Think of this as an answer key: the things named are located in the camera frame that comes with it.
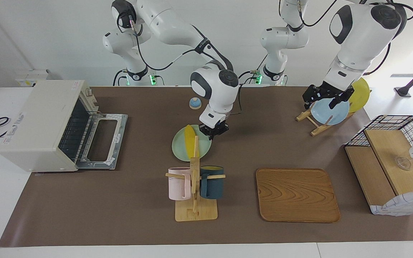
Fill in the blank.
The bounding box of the wooden plate rack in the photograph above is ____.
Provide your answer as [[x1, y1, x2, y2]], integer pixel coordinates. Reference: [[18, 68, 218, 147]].
[[296, 101, 356, 137]]

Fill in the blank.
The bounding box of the wooden mug tree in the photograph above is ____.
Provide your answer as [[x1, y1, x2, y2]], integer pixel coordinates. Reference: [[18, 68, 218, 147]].
[[166, 135, 226, 222]]

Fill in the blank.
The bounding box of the glass oven door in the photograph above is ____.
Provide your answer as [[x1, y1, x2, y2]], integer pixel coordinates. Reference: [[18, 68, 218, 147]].
[[76, 113, 128, 170]]

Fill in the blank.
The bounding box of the brown wooden tray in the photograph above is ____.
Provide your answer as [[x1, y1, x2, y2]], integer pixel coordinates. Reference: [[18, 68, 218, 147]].
[[256, 168, 341, 223]]

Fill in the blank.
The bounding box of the pink mug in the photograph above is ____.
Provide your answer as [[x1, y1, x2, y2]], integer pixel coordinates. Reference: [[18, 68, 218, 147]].
[[168, 167, 193, 201]]

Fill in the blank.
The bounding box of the dark blue mug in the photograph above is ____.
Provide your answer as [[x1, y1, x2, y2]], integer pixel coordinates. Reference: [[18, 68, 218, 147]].
[[199, 166, 224, 200]]

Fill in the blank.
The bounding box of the black base cable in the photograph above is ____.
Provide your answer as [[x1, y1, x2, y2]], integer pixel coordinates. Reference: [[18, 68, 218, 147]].
[[238, 54, 269, 85], [112, 69, 128, 87]]

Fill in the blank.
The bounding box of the white checked cloth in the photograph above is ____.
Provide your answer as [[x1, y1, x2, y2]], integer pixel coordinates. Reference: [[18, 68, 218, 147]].
[[370, 189, 413, 217]]

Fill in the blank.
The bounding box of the yellow corn cob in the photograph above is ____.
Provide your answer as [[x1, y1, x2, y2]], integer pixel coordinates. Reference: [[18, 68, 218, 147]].
[[185, 124, 200, 159]]

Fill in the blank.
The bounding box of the wooden wire basket shelf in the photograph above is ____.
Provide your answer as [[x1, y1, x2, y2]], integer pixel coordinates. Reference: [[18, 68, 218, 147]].
[[345, 115, 413, 216]]

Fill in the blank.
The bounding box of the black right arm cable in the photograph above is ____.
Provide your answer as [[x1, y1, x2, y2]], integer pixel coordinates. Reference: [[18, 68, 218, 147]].
[[129, 20, 245, 116]]

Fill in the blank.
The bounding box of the light blue plate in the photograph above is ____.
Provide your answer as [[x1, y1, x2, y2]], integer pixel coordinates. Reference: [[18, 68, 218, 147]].
[[310, 97, 350, 126]]

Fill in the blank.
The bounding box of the black right base cable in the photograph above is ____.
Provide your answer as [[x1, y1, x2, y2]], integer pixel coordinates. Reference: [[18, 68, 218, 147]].
[[112, 69, 128, 87]]

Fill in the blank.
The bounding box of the small clear glass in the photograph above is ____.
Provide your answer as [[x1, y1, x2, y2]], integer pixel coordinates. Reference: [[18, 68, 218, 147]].
[[395, 157, 412, 171]]

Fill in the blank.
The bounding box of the beige toaster oven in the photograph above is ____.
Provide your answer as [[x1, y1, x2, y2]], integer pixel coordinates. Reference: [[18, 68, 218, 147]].
[[0, 80, 128, 173]]

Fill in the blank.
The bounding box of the light green plate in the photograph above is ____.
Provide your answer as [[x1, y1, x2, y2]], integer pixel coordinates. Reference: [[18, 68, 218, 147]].
[[172, 125, 212, 162]]

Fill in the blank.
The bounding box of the yellow plate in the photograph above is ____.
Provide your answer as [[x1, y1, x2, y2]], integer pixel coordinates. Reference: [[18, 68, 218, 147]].
[[348, 77, 371, 113]]

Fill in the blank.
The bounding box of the brown table mat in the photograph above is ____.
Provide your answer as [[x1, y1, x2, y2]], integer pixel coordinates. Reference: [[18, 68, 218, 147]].
[[0, 86, 413, 248]]

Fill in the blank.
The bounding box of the black left base cable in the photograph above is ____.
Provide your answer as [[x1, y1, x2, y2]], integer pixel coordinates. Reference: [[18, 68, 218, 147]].
[[238, 54, 269, 85]]

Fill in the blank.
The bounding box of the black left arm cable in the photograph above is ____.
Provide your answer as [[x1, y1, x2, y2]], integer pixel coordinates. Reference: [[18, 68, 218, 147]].
[[297, 0, 413, 76]]

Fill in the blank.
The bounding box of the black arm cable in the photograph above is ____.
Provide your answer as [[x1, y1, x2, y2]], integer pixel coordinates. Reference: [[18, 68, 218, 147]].
[[297, 0, 413, 76], [129, 20, 245, 116]]

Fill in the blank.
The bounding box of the white wall box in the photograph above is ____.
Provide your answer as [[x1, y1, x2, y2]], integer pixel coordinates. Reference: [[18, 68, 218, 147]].
[[15, 70, 51, 87]]

